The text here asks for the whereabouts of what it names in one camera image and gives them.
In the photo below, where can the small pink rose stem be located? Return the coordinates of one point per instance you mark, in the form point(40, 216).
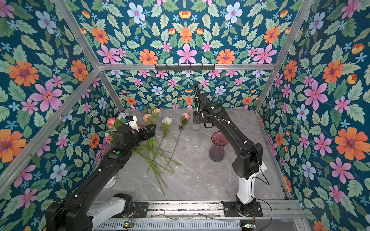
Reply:
point(180, 130)

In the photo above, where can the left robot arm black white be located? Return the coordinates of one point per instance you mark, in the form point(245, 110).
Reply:
point(71, 214)

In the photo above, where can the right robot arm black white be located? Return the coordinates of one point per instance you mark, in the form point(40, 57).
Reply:
point(249, 161)

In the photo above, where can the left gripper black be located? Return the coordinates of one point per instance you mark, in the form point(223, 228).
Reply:
point(150, 134)

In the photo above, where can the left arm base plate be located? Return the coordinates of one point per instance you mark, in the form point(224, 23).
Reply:
point(139, 210)

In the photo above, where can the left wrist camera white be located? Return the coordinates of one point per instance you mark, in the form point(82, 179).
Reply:
point(132, 122)

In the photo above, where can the metal hook rail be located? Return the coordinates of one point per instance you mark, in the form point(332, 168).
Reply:
point(184, 67)

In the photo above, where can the purple ribbed glass vase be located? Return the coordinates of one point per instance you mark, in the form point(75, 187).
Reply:
point(217, 150)

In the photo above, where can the pink rosebud spray stem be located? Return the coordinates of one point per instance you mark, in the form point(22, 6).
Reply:
point(151, 114)

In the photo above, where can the clear glass vase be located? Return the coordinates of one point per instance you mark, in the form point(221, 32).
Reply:
point(195, 139)

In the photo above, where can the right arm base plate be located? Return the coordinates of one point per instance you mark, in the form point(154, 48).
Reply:
point(238, 209)

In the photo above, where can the aluminium front rail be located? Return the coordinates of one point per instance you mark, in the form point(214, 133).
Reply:
point(213, 209)

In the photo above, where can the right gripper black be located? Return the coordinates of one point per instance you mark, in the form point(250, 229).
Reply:
point(199, 99)

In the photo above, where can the white rose on table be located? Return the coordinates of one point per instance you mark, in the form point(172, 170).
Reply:
point(163, 160)

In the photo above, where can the white vented cable duct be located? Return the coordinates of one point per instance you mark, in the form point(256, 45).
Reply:
point(170, 225)

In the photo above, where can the small white dial clock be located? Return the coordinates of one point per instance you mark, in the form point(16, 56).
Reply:
point(111, 182)

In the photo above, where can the large pink peony bunch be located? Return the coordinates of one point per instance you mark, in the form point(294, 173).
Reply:
point(114, 124)

